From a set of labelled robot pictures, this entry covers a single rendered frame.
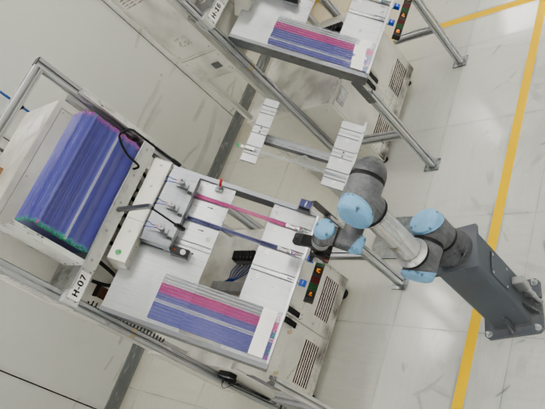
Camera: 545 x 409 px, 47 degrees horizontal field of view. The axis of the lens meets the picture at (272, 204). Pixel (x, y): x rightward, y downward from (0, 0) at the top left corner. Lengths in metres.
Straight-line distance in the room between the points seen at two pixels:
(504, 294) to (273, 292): 0.90
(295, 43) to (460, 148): 1.06
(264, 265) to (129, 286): 0.56
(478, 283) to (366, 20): 1.49
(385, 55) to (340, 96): 0.53
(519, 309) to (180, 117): 2.92
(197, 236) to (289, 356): 0.77
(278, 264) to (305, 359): 0.67
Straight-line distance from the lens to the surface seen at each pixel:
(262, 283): 2.57
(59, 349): 4.18
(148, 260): 2.64
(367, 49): 3.17
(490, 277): 2.48
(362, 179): 1.92
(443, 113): 3.74
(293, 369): 3.06
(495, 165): 3.32
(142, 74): 4.60
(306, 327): 3.09
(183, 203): 2.65
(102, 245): 2.57
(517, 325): 2.82
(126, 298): 2.60
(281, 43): 3.14
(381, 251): 3.37
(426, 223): 2.25
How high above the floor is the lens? 2.42
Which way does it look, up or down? 35 degrees down
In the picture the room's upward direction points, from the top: 51 degrees counter-clockwise
